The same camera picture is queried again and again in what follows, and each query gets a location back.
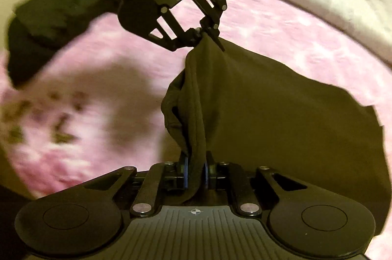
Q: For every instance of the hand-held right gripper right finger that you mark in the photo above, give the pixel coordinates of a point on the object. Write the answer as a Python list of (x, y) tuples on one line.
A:
[(206, 173)]

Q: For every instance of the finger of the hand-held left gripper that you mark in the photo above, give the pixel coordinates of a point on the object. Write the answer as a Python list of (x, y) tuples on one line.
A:
[(216, 6), (171, 36)]

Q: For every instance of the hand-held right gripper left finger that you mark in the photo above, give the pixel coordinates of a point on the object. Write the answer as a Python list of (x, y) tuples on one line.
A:
[(186, 172)]

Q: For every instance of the brown garment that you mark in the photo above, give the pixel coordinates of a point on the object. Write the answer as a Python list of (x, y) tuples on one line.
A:
[(260, 113)]

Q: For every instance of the black garment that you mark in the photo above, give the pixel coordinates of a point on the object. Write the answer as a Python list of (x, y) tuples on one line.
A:
[(46, 27)]

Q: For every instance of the pink floral blanket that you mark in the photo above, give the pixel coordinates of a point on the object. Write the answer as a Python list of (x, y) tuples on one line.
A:
[(107, 88)]

